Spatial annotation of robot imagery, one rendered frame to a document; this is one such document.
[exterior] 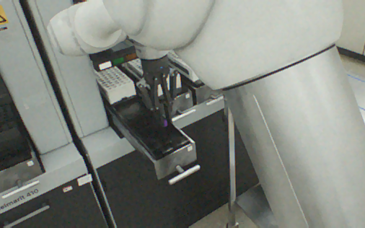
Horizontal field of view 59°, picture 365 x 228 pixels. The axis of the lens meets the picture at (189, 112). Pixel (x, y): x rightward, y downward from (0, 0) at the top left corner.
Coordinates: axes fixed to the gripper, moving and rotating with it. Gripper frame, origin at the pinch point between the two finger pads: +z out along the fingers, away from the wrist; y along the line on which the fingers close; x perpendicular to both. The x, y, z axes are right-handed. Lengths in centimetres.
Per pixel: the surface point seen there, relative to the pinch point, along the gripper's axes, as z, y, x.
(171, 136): 3.9, 1.7, 6.4
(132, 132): 3.5, 10.2, -2.9
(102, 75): -2.1, 6.1, -35.5
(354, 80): 2, -62, 23
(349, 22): 53, -224, -82
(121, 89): -1.2, 4.6, -21.7
